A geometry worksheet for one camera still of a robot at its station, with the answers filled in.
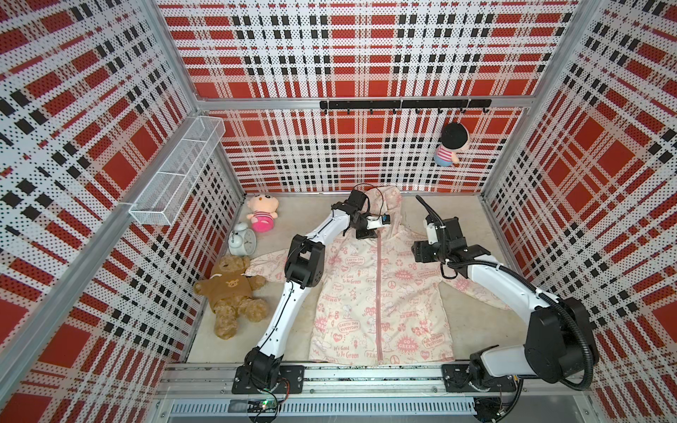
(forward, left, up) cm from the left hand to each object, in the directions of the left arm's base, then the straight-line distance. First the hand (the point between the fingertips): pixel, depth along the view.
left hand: (377, 227), depth 107 cm
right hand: (-16, -15, +11) cm, 25 cm away
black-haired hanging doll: (+17, -26, +31) cm, 44 cm away
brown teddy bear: (-29, +51, +5) cm, 59 cm away
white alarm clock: (-12, +50, +9) cm, 52 cm away
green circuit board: (-60, +32, +1) cm, 68 cm away
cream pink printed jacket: (-31, +2, -1) cm, 31 cm away
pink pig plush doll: (+5, +48, +4) cm, 48 cm away
